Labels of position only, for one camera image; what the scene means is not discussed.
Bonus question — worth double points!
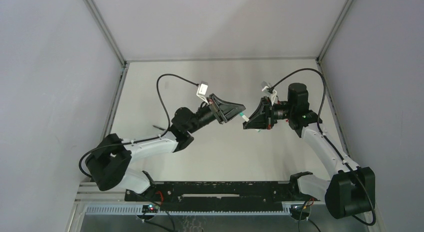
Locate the white pen teal end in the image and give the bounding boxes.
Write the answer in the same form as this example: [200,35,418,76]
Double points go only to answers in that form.
[239,112,250,122]

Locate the blue black pen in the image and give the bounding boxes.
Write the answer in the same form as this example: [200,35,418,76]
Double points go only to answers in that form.
[152,125,166,131]

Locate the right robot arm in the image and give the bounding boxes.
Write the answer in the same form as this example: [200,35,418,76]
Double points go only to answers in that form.
[243,82,375,219]

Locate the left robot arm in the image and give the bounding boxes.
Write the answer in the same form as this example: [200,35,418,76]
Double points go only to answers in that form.
[85,94,246,194]

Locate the small circuit board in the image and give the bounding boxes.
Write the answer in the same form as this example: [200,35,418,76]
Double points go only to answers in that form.
[141,204,160,214]

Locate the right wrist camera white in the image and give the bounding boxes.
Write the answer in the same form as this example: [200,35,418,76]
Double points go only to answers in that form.
[261,81,277,105]

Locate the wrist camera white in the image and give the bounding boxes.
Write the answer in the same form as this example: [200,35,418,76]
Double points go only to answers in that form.
[261,81,277,105]
[196,81,209,104]

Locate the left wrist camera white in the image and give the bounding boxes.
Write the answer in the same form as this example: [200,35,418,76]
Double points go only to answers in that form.
[196,81,209,104]

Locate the left camera black cable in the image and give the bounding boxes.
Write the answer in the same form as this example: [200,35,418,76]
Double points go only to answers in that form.
[78,73,200,179]

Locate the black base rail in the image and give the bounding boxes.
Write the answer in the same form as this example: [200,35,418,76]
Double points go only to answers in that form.
[124,181,308,213]

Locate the aluminium frame rails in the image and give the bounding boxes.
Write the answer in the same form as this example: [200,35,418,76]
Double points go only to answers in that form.
[66,180,379,232]

